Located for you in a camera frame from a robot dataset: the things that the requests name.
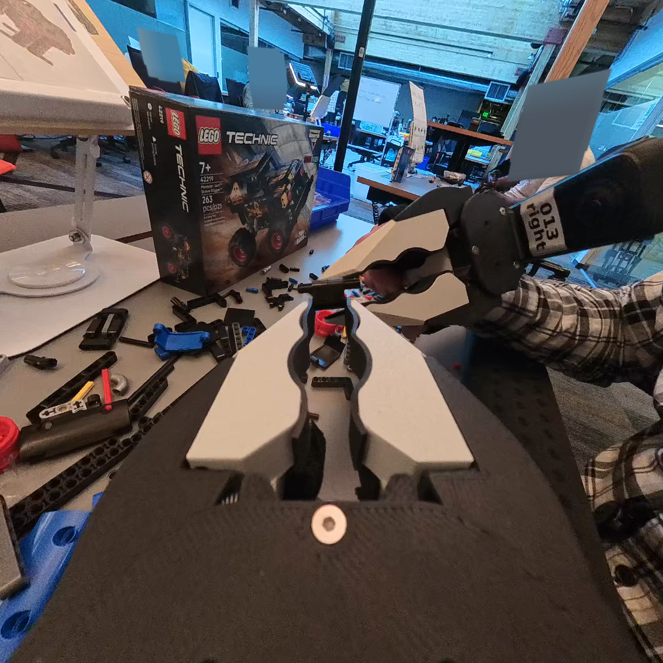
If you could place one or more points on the black floor pole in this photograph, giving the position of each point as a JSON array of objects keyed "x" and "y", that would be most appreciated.
[{"x": 355, "y": 83}]

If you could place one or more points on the short yellow axle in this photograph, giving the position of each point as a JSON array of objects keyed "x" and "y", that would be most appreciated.
[{"x": 83, "y": 391}]

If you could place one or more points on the tan cardboard sheet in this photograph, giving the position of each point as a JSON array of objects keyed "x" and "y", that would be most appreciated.
[{"x": 417, "y": 119}]

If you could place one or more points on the black flat clip panel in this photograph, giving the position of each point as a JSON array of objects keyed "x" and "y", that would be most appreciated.
[{"x": 326, "y": 355}]

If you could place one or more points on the red wheel rim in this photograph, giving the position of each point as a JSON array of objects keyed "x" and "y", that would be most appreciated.
[
  {"x": 8, "y": 440},
  {"x": 324, "y": 321}
]

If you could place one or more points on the person's right hand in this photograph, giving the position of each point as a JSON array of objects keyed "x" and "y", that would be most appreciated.
[{"x": 386, "y": 282}]

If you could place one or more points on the building instruction booklet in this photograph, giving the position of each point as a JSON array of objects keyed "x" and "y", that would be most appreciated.
[{"x": 52, "y": 52}]

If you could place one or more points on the grey nine-hole beam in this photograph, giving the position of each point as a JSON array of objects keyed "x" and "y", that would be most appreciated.
[{"x": 348, "y": 352}]

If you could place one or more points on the black connector assembly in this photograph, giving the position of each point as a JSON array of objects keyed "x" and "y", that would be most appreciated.
[{"x": 326, "y": 290}]

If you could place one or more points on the grey cross-hole T piece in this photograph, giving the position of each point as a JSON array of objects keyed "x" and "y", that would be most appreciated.
[{"x": 62, "y": 409}]

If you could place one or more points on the person's right forearm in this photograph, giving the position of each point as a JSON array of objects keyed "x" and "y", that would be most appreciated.
[{"x": 570, "y": 326}]

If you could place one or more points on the scattered small pins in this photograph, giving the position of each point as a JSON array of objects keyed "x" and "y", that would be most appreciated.
[{"x": 287, "y": 268}]

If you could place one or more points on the black L-shaped beam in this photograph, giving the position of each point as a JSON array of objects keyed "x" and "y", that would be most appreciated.
[{"x": 331, "y": 383}]

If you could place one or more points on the black bent beam with pins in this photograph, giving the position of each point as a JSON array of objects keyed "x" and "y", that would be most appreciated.
[{"x": 207, "y": 300}]

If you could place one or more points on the black studded base plate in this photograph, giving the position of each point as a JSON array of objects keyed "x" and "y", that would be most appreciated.
[{"x": 518, "y": 393}]

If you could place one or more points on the orange angular object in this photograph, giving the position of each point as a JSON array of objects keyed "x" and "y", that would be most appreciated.
[{"x": 6, "y": 168}]

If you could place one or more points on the long grey beam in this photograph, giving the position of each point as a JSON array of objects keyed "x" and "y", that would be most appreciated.
[{"x": 237, "y": 336}]

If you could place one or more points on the red axle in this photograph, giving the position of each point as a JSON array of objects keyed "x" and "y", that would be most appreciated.
[{"x": 106, "y": 388}]

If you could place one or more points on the black curved panel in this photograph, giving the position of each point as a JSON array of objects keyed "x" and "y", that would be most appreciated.
[{"x": 72, "y": 427}]

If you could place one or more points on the blue curved panel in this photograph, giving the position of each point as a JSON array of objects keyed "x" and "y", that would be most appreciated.
[{"x": 41, "y": 549}]

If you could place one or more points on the black bent frame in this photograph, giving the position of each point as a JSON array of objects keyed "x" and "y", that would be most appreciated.
[{"x": 277, "y": 290}]

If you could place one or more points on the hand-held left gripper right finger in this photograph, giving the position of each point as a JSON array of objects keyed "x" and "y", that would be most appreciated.
[{"x": 414, "y": 414}]

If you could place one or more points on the silver curved pipe piece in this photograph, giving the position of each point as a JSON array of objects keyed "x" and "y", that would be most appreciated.
[{"x": 120, "y": 383}]

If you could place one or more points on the grey desk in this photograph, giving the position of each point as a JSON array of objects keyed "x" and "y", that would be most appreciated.
[{"x": 62, "y": 344}]

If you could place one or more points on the black frame piece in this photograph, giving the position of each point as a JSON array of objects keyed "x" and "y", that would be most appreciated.
[{"x": 103, "y": 329}]

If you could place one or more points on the white board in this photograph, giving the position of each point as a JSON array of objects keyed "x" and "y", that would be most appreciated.
[{"x": 375, "y": 101}]

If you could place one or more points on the blue bin of plastic bags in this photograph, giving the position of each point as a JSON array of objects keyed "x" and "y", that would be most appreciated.
[{"x": 331, "y": 197}]

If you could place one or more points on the long black beam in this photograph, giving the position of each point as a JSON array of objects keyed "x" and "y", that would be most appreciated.
[{"x": 77, "y": 476}]

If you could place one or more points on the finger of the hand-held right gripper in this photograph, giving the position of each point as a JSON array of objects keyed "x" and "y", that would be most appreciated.
[
  {"x": 435, "y": 303},
  {"x": 404, "y": 238}
]

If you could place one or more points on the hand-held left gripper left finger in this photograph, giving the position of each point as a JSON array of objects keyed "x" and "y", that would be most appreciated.
[{"x": 248, "y": 414}]

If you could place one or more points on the small black pin connector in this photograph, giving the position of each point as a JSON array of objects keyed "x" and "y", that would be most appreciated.
[{"x": 39, "y": 361}]

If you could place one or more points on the monster truck toy box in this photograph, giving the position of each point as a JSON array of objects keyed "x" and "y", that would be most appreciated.
[{"x": 217, "y": 207}]

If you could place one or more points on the black square panel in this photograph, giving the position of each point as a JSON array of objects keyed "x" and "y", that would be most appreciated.
[{"x": 241, "y": 316}]

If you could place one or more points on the wooden support post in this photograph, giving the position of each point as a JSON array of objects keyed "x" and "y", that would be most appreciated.
[{"x": 575, "y": 36}]

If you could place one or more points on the thin black axle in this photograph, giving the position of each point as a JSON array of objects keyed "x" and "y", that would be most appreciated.
[{"x": 134, "y": 341}]

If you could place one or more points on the blue bent short beam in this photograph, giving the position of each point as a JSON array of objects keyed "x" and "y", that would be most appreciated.
[{"x": 251, "y": 331}]

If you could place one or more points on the blue folded panel piece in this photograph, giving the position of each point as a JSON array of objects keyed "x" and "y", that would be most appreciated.
[{"x": 178, "y": 339}]

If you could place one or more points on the thin black beam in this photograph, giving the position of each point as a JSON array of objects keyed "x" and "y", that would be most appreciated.
[{"x": 72, "y": 378}]

